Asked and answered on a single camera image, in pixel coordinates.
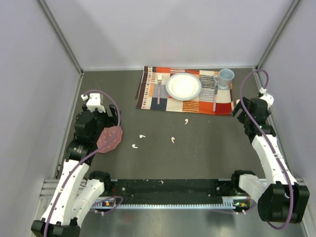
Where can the pink handled knife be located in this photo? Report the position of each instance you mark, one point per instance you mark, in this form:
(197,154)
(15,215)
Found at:
(215,97)

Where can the patterned orange placemat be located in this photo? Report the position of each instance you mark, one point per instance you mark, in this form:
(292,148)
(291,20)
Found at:
(202,104)

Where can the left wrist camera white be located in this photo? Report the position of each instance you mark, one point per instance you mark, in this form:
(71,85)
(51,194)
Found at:
(93,102)

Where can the grey cable duct rail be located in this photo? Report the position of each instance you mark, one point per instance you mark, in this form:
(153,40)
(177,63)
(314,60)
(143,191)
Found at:
(223,203)

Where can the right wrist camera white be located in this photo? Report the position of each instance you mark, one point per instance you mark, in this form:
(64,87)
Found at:
(266,96)

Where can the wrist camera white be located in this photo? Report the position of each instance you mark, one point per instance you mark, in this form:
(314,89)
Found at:
(266,96)
(93,102)

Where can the light blue mug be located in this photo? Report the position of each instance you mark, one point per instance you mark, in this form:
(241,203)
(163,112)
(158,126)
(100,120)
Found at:
(224,77)

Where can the pink polka dot plate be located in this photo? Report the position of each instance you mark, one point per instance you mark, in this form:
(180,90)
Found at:
(109,139)

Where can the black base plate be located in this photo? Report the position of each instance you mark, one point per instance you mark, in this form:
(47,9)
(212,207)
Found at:
(171,191)

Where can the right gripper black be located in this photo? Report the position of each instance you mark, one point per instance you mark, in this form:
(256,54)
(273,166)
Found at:
(246,102)

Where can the pink handled fork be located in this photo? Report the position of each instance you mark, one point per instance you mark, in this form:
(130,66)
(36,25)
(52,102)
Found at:
(159,87)

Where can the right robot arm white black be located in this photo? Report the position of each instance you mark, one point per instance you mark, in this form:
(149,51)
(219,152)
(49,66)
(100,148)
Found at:
(281,199)

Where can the white round plate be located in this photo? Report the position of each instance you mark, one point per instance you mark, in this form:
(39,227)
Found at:
(183,86)

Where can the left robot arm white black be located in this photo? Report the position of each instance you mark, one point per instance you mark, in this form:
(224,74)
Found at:
(68,208)

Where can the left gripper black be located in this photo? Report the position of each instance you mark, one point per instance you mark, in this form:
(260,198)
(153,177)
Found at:
(105,115)

